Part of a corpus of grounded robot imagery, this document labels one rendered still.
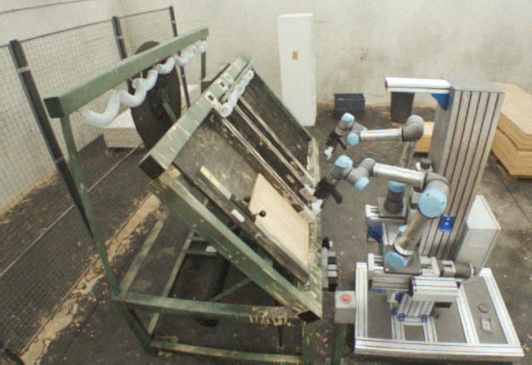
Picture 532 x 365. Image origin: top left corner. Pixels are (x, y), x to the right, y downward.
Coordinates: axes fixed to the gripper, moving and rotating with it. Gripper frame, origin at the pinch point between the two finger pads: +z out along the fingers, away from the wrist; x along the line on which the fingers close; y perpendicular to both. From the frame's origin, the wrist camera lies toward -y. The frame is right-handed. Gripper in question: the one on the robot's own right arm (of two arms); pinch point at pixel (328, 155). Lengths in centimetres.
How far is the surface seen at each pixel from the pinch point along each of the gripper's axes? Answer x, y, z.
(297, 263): 80, -3, 33
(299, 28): -348, 80, -17
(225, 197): 84, 52, 5
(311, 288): 90, -16, 38
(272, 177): 32.1, 31.8, 17.7
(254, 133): 5, 56, 8
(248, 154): 33, 53, 8
